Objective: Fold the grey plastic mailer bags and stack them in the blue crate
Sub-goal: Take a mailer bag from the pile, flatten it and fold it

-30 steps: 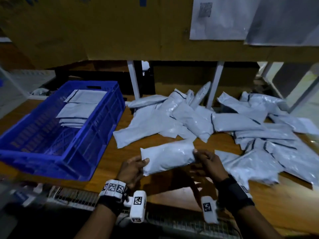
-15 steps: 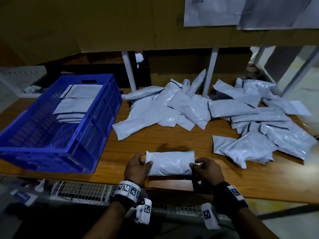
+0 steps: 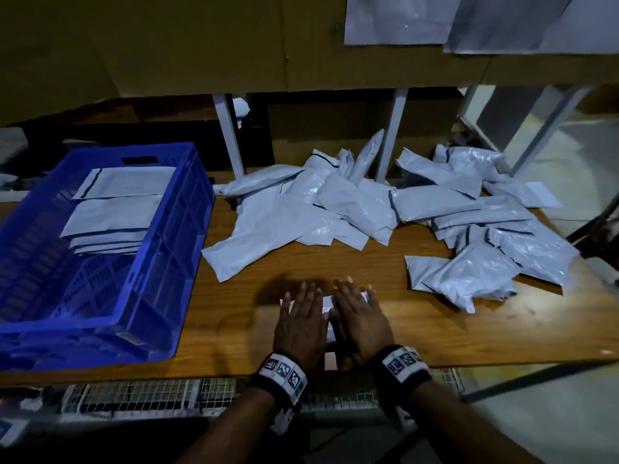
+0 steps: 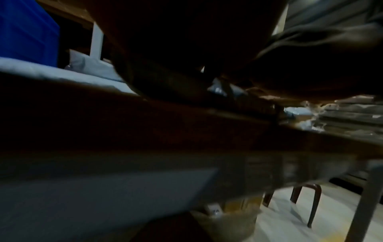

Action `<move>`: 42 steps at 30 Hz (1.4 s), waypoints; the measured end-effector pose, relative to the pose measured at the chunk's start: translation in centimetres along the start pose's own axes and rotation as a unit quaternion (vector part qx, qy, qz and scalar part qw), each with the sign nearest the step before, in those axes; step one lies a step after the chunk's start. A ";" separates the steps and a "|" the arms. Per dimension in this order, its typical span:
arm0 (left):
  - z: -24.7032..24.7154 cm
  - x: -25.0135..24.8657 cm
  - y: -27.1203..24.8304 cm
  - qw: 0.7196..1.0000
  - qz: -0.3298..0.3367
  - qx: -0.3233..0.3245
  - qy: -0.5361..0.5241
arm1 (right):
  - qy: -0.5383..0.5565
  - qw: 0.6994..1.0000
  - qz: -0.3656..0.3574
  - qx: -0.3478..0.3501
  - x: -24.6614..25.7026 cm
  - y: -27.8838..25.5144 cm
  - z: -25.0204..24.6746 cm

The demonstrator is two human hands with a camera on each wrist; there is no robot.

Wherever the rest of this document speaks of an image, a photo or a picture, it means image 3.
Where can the person's left hand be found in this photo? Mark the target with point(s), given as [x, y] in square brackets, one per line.
[302, 328]

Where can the person's right hand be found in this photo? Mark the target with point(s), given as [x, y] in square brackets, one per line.
[360, 323]

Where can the grey mailer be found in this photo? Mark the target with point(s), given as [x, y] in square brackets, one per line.
[330, 304]

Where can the pile of grey mailer bags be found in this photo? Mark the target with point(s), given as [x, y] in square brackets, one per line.
[338, 203]

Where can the blue plastic crate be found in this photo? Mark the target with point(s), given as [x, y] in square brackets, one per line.
[155, 285]

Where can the packed white bags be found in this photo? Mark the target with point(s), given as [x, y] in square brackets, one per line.
[116, 207]

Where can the person's right forearm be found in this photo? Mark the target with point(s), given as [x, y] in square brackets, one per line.
[474, 430]

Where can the person's left forearm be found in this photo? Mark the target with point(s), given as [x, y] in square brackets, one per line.
[232, 430]

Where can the left marker wristband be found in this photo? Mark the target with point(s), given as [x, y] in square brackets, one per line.
[280, 375]

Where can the marker wristband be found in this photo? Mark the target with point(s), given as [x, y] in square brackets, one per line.
[280, 375]
[401, 365]

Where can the right marker wristband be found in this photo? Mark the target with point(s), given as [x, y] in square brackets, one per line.
[401, 365]

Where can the wooden table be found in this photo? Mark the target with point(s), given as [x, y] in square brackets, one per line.
[542, 323]

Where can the white metal shelf leg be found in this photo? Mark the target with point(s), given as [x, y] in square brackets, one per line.
[229, 135]
[551, 130]
[392, 130]

